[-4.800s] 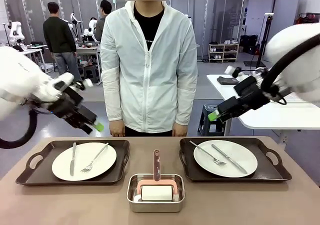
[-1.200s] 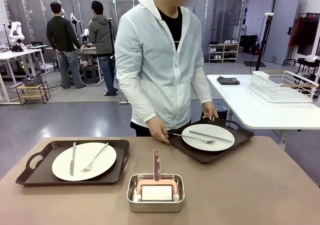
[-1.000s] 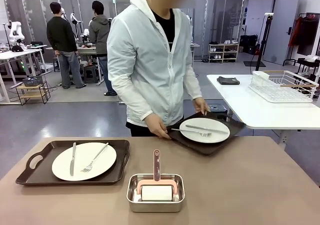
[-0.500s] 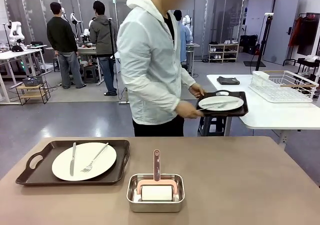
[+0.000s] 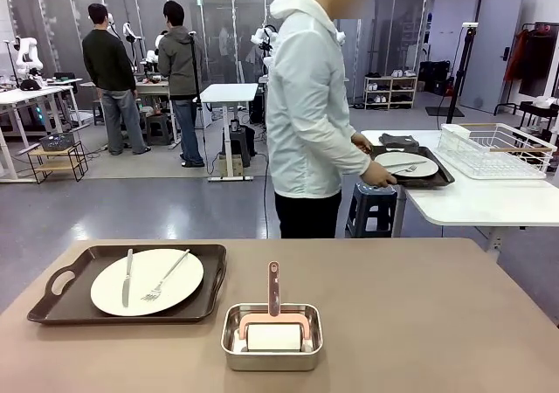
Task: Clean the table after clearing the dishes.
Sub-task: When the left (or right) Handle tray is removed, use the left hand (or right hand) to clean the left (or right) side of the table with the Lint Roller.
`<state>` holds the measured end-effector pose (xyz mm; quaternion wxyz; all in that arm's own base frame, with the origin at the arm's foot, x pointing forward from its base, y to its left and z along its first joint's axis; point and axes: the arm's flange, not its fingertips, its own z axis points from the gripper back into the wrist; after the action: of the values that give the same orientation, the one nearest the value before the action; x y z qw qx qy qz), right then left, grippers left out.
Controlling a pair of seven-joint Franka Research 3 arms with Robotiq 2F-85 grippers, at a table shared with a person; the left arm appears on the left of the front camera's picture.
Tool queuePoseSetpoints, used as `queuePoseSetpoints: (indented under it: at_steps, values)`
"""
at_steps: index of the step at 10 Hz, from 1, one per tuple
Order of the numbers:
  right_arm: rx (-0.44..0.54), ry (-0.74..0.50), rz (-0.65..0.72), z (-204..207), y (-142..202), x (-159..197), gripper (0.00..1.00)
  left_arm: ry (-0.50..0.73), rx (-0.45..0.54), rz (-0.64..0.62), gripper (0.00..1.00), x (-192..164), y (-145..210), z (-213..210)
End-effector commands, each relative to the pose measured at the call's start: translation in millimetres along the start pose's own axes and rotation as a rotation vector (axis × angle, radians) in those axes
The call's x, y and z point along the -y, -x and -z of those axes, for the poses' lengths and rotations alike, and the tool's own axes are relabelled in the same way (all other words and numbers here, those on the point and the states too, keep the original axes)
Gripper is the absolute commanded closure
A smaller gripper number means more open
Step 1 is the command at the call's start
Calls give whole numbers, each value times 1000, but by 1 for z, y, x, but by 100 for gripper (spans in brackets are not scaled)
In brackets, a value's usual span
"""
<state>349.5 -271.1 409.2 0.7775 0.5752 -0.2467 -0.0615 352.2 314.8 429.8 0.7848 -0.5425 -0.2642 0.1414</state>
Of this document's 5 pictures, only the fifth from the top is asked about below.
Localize grey mesh basket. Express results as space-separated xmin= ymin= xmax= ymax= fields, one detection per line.
xmin=38 ymin=133 xmax=76 ymax=153

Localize orange hanging jacket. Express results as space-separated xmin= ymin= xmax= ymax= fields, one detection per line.
xmin=504 ymin=29 xmax=530 ymax=83

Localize white lab table with clutter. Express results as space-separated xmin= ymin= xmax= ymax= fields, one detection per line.
xmin=130 ymin=78 xmax=181 ymax=149

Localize white side table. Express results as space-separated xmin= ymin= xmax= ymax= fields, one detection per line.
xmin=360 ymin=129 xmax=559 ymax=263

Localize black tripod with white device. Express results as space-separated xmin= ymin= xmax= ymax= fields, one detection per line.
xmin=425 ymin=22 xmax=480 ymax=126

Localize wooden shoe rack with shoes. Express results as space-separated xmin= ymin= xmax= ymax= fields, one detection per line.
xmin=363 ymin=69 xmax=419 ymax=110

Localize dark grey folded cloth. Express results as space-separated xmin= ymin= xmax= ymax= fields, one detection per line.
xmin=378 ymin=133 xmax=416 ymax=148

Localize blue-grey plastic stool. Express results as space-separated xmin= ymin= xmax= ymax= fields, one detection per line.
xmin=346 ymin=182 xmax=399 ymax=239

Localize grey door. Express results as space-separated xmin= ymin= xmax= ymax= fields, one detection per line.
xmin=460 ymin=0 xmax=525 ymax=114

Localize pink lint roller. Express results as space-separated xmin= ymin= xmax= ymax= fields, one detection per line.
xmin=235 ymin=260 xmax=312 ymax=354

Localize white round dinner plate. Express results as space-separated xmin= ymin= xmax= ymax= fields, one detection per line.
xmin=374 ymin=150 xmax=438 ymax=179
xmin=90 ymin=247 xmax=205 ymax=317

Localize white black humanoid robot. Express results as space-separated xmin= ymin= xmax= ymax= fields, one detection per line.
xmin=146 ymin=30 xmax=169 ymax=65

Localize white lab workbench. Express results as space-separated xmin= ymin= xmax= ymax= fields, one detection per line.
xmin=0 ymin=85 xmax=75 ymax=183

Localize person in dark green sweater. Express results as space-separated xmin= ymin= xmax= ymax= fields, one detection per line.
xmin=82 ymin=3 xmax=152 ymax=156

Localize brown tray with cutout handles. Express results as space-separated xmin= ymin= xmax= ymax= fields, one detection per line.
xmin=26 ymin=243 xmax=228 ymax=327
xmin=358 ymin=144 xmax=456 ymax=189

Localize dark grey step stool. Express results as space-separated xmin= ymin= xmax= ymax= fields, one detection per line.
xmin=145 ymin=113 xmax=172 ymax=147

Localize person's right hand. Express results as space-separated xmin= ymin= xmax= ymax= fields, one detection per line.
xmin=360 ymin=160 xmax=397 ymax=189

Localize white standing desk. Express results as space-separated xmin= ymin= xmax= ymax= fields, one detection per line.
xmin=199 ymin=82 xmax=259 ymax=183

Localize black hanging garment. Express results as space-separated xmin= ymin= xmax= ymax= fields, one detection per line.
xmin=518 ymin=32 xmax=559 ymax=98

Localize white wire dish rack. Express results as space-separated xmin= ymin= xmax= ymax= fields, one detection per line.
xmin=438 ymin=122 xmax=558 ymax=181

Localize black stool under desk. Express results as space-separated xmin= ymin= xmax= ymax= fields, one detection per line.
xmin=229 ymin=120 xmax=258 ymax=167

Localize person in white jacket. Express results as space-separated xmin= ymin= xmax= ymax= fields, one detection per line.
xmin=265 ymin=0 xmax=376 ymax=240

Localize black clothes rack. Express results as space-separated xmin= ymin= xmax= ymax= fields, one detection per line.
xmin=495 ymin=22 xmax=559 ymax=117

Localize rectangular stainless steel container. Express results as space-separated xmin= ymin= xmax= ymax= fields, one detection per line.
xmin=220 ymin=303 xmax=324 ymax=372

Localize black equipment cases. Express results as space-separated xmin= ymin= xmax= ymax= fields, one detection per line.
xmin=418 ymin=59 xmax=452 ymax=95

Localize wood and black wire shelf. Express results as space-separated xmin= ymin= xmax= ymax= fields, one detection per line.
xmin=26 ymin=141 xmax=89 ymax=185

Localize black utility cart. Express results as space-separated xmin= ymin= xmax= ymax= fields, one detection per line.
xmin=519 ymin=100 xmax=559 ymax=133

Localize person's left hand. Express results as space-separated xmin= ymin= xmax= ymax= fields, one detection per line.
xmin=351 ymin=132 xmax=374 ymax=152

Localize person's right forearm white sleeve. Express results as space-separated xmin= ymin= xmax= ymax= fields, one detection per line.
xmin=325 ymin=135 xmax=373 ymax=183

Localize person in grey jacket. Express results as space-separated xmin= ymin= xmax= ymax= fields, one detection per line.
xmin=156 ymin=0 xmax=206 ymax=168

